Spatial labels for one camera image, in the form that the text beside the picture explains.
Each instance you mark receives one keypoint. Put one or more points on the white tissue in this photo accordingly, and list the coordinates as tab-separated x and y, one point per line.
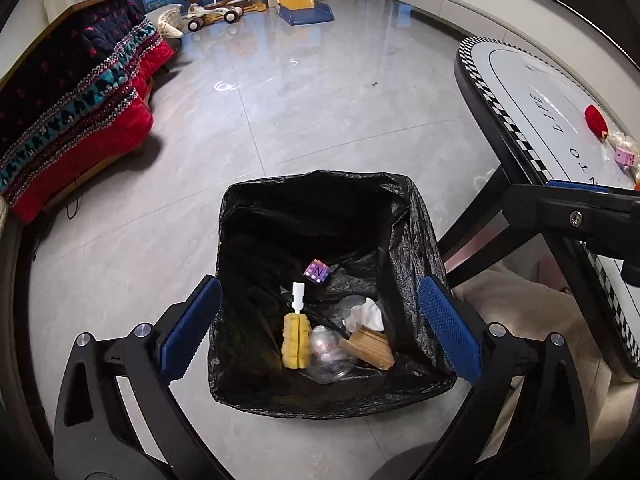
369	312

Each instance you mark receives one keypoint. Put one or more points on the white rattan chair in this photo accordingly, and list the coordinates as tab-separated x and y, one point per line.
170	20

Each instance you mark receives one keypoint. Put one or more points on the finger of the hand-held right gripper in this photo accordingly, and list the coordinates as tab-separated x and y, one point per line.
550	210

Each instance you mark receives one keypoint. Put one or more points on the trash bin with black bag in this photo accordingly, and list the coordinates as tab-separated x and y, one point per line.
260	240

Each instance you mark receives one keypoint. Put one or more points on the white ride-on toy car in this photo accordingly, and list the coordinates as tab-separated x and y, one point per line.
210	12

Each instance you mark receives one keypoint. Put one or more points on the red fabric pouch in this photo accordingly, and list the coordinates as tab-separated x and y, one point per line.
595	120

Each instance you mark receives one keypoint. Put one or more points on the small pink toy cube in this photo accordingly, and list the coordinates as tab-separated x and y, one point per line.
625	156

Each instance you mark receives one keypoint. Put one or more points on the person's beige trouser leg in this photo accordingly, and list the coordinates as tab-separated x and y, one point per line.
525	300

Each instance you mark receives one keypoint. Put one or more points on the round white table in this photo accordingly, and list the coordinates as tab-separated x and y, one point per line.
472	90

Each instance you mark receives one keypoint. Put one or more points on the clear plastic wrap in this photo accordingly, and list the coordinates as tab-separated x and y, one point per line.
622	137

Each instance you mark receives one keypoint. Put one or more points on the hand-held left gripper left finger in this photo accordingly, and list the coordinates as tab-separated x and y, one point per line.
192	330

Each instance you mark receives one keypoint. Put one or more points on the sofa with patterned red blanket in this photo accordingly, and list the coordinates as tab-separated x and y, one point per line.
75	110

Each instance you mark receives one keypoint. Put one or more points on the yellow sponge brush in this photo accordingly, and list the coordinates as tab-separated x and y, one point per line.
295	342

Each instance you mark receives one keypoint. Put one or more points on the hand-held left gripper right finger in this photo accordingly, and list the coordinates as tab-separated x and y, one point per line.
450	330

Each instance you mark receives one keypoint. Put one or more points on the long white low cabinet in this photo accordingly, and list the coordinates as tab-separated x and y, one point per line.
450	7

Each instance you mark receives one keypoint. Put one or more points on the brown cardboard piece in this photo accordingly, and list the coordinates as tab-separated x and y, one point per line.
372	347

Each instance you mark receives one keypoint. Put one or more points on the clear bag with pink contents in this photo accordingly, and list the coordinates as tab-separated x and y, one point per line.
330	362

